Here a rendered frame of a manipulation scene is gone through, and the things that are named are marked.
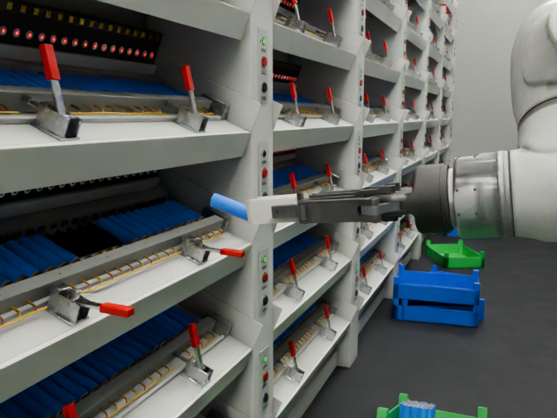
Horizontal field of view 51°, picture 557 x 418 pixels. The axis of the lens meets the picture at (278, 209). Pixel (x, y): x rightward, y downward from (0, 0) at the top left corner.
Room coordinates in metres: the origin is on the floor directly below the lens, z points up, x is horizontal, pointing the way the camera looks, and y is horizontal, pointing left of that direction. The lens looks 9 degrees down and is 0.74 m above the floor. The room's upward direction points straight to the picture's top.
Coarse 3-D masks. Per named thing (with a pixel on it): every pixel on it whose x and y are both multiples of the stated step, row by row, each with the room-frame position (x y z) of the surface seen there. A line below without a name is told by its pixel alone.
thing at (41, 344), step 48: (96, 192) 0.85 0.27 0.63; (192, 192) 1.01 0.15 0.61; (240, 240) 0.97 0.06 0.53; (96, 288) 0.66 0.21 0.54; (144, 288) 0.70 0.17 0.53; (192, 288) 0.81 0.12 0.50; (0, 336) 0.52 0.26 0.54; (48, 336) 0.54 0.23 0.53; (96, 336) 0.61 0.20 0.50; (0, 384) 0.48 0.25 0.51
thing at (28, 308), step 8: (216, 232) 0.95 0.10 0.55; (176, 248) 0.83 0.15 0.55; (152, 256) 0.78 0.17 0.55; (160, 256) 0.79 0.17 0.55; (136, 264) 0.74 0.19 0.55; (144, 264) 0.76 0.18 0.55; (112, 272) 0.69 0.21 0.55; (120, 272) 0.71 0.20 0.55; (88, 280) 0.66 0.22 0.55; (96, 280) 0.66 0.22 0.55; (104, 280) 0.68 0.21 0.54; (72, 288) 0.63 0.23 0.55; (80, 288) 0.64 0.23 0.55; (48, 296) 0.60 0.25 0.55; (40, 304) 0.58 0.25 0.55; (8, 312) 0.55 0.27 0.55; (16, 312) 0.55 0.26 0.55; (24, 312) 0.56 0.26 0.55; (0, 320) 0.53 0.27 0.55
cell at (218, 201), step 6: (216, 198) 0.71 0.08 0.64; (222, 198) 0.71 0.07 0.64; (228, 198) 0.71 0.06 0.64; (210, 204) 0.71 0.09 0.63; (216, 204) 0.71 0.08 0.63; (222, 204) 0.71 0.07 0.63; (228, 204) 0.70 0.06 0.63; (234, 204) 0.70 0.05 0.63; (240, 204) 0.70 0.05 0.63; (222, 210) 0.71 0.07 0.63; (228, 210) 0.70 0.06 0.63; (234, 210) 0.70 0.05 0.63; (240, 210) 0.70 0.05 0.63; (246, 210) 0.70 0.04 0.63; (240, 216) 0.70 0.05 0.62; (246, 216) 0.69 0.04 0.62
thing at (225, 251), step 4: (204, 240) 0.83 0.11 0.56; (200, 244) 0.83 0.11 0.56; (204, 248) 0.82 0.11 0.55; (208, 248) 0.82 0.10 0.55; (212, 248) 0.82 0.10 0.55; (216, 248) 0.83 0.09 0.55; (224, 248) 0.82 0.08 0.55; (228, 248) 0.82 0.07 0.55; (216, 252) 0.82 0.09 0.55; (220, 252) 0.81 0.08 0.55; (224, 252) 0.81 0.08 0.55; (228, 252) 0.81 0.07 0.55; (232, 252) 0.81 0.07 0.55; (236, 252) 0.80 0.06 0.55; (240, 252) 0.80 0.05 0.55; (244, 252) 0.81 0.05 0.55; (236, 256) 0.80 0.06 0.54; (240, 256) 0.80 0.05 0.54
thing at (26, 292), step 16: (192, 224) 0.90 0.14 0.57; (208, 224) 0.92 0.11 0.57; (144, 240) 0.78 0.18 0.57; (160, 240) 0.80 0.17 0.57; (176, 240) 0.83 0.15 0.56; (208, 240) 0.89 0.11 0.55; (96, 256) 0.68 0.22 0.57; (112, 256) 0.70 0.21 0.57; (128, 256) 0.72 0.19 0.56; (144, 256) 0.76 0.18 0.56; (48, 272) 0.61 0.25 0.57; (64, 272) 0.62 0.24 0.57; (80, 272) 0.64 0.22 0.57; (96, 272) 0.67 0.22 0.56; (128, 272) 0.70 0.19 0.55; (0, 288) 0.55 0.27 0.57; (16, 288) 0.56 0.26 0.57; (32, 288) 0.57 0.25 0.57; (0, 304) 0.53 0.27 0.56; (16, 304) 0.55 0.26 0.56; (32, 304) 0.56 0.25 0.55; (16, 320) 0.53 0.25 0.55
